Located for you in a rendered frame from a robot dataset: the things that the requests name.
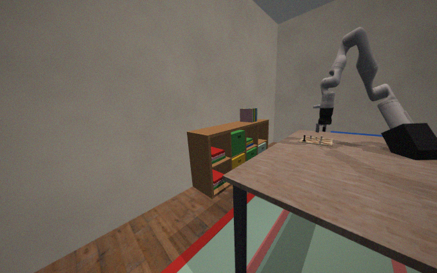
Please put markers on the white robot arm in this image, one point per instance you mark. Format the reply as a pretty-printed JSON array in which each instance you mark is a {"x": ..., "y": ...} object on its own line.
[{"x": 390, "y": 108}]

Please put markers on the wooden chessboard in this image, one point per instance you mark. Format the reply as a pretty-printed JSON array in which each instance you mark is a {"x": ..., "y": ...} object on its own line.
[{"x": 325, "y": 141}]

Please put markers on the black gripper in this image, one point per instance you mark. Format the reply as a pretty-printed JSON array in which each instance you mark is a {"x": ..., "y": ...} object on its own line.
[{"x": 326, "y": 112}]

